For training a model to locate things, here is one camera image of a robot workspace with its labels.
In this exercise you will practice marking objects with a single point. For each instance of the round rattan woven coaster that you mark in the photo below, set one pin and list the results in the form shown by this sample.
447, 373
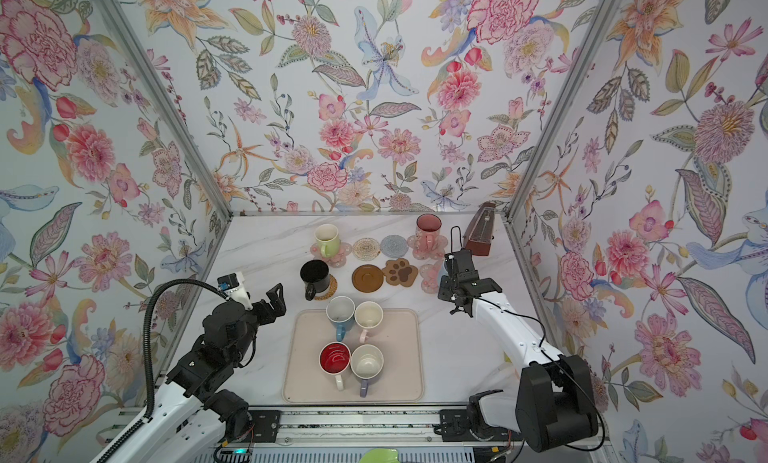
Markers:
329, 292

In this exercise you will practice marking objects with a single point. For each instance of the red inside white mug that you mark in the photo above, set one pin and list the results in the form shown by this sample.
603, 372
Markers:
334, 360

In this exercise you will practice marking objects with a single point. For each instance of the pink flower coaster front right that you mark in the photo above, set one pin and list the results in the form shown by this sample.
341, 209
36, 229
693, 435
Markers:
431, 275

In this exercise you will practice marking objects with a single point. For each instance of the round brown wooden coaster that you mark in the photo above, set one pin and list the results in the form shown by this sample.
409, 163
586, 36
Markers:
367, 278

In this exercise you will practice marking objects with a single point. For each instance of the white mug green outside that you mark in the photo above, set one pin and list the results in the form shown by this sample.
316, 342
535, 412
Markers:
327, 240

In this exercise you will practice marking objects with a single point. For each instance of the black mug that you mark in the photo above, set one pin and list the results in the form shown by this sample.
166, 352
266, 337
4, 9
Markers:
315, 275

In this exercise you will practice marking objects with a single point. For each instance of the pink mug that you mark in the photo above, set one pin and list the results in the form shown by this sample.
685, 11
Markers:
428, 230

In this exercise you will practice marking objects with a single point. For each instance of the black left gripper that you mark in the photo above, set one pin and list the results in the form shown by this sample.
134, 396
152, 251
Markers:
278, 307

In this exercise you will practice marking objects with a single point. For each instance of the light blue mug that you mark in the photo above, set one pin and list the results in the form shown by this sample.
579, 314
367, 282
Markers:
443, 279

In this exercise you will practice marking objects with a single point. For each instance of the pink flower coaster back right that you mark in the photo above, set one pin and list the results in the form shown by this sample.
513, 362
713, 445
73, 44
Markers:
436, 254

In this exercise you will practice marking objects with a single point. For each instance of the multicolour zigzag woven coaster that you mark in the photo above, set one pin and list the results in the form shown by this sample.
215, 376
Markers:
366, 249

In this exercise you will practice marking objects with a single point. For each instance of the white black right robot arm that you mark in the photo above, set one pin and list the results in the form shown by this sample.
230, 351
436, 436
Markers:
551, 404

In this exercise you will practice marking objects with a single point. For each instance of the white mug purple handle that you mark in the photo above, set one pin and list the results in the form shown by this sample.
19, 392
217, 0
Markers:
367, 362

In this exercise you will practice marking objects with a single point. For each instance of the cork paw print coaster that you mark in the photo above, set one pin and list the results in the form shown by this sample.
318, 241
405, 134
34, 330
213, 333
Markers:
400, 272

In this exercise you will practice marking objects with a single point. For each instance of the green object below rail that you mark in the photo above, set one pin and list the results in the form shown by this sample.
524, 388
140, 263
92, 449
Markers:
380, 455

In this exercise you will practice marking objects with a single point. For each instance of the red-brown wooden metronome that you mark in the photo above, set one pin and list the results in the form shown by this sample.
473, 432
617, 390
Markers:
478, 236

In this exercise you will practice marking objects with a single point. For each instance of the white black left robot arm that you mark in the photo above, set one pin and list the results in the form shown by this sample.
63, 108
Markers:
167, 408

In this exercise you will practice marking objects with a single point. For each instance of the beige serving tray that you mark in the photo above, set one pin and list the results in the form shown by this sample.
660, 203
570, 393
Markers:
401, 380

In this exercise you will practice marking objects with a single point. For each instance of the cream white mug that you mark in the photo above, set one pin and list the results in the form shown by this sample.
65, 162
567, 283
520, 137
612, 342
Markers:
368, 317

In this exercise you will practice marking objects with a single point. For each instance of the light blue woven coaster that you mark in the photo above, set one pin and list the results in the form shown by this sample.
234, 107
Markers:
394, 246

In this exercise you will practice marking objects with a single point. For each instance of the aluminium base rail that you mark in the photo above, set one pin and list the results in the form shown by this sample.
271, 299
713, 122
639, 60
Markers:
303, 427

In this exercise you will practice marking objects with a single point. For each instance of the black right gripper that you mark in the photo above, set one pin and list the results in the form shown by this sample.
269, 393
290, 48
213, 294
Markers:
444, 290

